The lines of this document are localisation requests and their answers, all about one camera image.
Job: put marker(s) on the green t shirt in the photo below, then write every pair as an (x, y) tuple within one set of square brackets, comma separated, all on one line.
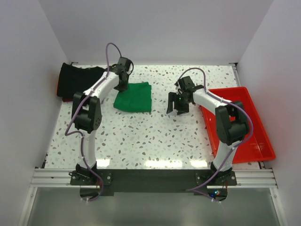
[(136, 99)]

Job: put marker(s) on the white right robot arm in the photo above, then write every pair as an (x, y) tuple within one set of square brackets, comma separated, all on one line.
[(231, 120)]

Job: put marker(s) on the dark red folded t shirt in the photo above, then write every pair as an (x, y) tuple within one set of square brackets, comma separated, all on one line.
[(64, 99)]

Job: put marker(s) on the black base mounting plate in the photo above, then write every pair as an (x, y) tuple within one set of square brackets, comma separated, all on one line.
[(152, 181)]

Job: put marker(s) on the aluminium frame rail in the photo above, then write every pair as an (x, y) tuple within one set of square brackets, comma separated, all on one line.
[(149, 146)]

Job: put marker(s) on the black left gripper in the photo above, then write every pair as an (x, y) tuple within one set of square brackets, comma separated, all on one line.
[(122, 88)]

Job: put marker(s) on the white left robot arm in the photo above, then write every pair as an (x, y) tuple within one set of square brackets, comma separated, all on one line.
[(87, 115)]

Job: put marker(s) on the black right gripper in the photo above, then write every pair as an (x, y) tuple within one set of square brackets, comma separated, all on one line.
[(173, 97)]

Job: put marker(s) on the black folded t shirt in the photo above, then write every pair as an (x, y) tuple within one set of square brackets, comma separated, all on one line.
[(73, 79)]

